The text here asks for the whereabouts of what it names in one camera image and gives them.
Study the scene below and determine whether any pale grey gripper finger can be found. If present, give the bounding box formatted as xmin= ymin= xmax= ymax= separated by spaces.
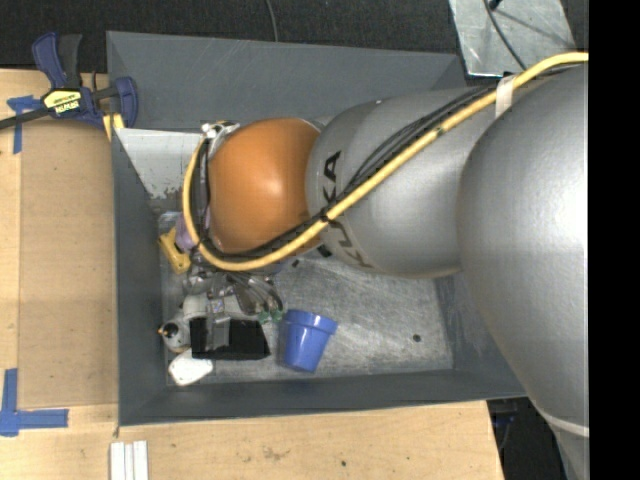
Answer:
xmin=208 ymin=314 xmax=232 ymax=349

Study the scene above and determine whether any black flat box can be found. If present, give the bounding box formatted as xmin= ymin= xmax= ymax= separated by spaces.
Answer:
xmin=189 ymin=316 xmax=272 ymax=361

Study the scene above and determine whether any white and black toy animal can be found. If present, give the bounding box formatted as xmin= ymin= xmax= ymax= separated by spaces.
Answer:
xmin=157 ymin=293 xmax=211 ymax=355

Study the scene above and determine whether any white rounded plastic piece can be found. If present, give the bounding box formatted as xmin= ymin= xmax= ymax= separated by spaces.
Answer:
xmin=167 ymin=355 xmax=215 ymax=387

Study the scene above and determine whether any yellow plastic toy piece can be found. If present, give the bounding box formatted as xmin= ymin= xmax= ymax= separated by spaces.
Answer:
xmin=158 ymin=227 xmax=193 ymax=276

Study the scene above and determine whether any purple rounded thing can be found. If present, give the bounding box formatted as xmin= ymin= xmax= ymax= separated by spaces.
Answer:
xmin=173 ymin=211 xmax=202 ymax=250

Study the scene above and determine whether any blue plastic cup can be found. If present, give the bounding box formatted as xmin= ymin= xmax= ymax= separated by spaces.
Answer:
xmin=277 ymin=308 xmax=340 ymax=374

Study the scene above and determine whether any pale wood flat board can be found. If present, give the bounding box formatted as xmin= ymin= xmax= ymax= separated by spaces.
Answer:
xmin=17 ymin=116 xmax=120 ymax=410

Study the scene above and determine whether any grey metal bin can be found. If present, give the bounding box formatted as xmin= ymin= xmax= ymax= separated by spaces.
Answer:
xmin=105 ymin=30 xmax=527 ymax=427

